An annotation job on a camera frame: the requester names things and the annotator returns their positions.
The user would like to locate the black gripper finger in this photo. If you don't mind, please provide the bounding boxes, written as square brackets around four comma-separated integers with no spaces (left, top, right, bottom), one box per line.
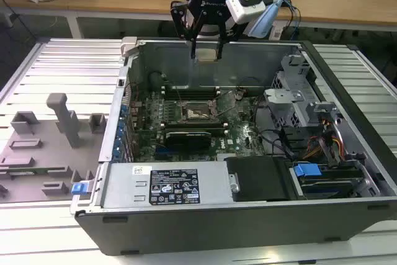
[169,0,207,60]
[216,10,246,60]

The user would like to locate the silver square CPU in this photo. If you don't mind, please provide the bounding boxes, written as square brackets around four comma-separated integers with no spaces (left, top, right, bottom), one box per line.
[197,49,218,63]

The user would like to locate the metal socket cover frame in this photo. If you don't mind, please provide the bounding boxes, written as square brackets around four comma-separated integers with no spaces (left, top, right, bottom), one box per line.
[213,90,248,114]

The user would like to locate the thin metal locking lever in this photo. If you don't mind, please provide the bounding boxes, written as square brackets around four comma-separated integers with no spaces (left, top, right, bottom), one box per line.
[174,88,185,108]
[216,101,241,116]

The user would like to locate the black RAM slot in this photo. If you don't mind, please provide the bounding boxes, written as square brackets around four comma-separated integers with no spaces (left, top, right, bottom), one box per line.
[163,94,220,100]
[163,127,228,132]
[161,120,225,124]
[163,89,220,93]
[161,122,226,127]
[162,124,226,129]
[163,91,220,96]
[163,86,219,91]

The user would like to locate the CPU socket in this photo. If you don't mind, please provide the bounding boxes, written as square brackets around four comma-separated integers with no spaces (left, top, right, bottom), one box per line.
[181,100,218,123]

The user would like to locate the blue expansion slot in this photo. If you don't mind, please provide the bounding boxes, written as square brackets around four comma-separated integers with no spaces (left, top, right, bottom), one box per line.
[154,148,179,159]

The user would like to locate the metal drive cage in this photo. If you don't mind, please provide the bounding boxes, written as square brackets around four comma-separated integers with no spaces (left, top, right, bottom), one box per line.
[263,55,339,129]

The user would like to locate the green motherboard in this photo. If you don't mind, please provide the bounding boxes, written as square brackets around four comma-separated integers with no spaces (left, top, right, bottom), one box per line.
[128,89,270,163]

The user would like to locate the black graphics card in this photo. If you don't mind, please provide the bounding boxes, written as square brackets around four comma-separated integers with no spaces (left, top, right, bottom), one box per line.
[164,130,213,155]

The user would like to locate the black plastic shroud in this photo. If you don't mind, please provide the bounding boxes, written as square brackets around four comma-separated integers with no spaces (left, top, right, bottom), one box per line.
[223,156,292,202]

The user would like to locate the hard disk in blue carrier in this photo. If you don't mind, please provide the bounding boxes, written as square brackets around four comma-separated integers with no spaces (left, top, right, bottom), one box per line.
[293,163,365,200]

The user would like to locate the silver power supply unit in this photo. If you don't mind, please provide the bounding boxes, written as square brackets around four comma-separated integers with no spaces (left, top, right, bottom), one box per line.
[100,161,233,213]

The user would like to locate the grey parts rack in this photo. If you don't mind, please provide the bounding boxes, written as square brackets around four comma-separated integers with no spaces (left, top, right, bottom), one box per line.
[0,92,108,205]

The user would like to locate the black open PC case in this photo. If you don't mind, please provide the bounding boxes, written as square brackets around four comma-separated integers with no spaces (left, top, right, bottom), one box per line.
[70,37,397,256]

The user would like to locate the green RAM stick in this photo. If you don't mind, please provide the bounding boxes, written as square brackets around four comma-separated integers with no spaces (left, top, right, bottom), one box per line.
[0,168,50,176]

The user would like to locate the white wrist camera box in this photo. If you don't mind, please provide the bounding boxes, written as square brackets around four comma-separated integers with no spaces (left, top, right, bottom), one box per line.
[225,0,268,25]

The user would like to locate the grey case release handle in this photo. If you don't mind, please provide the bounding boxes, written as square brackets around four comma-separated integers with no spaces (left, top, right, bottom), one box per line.
[120,37,139,58]

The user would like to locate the black hanging cable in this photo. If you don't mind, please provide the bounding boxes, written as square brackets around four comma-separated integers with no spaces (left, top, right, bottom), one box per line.
[277,0,296,41]

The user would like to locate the blue hanging cable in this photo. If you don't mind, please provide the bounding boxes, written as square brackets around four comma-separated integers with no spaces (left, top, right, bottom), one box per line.
[287,0,303,41]

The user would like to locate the flat black wire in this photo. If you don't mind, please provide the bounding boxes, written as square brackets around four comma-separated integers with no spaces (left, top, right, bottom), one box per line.
[279,127,295,162]

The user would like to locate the yellow red wire bundle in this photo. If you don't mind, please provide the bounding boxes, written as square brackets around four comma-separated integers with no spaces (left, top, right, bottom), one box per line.
[302,119,346,162]

